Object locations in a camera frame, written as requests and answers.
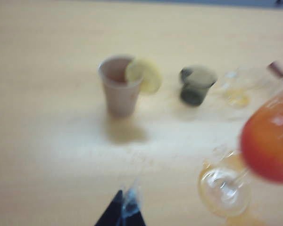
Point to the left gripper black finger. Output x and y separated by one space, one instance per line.
118 214

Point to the beige paper cup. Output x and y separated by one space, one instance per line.
120 99

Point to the smoky grey measuring cup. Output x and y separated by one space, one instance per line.
193 91

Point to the clear cup with orange residue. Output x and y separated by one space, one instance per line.
237 97

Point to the clear graduated measuring cup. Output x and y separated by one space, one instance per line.
277 69

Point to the yellow lemon slice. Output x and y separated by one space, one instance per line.
148 77

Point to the wine glass with orange drink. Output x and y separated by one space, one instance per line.
268 146

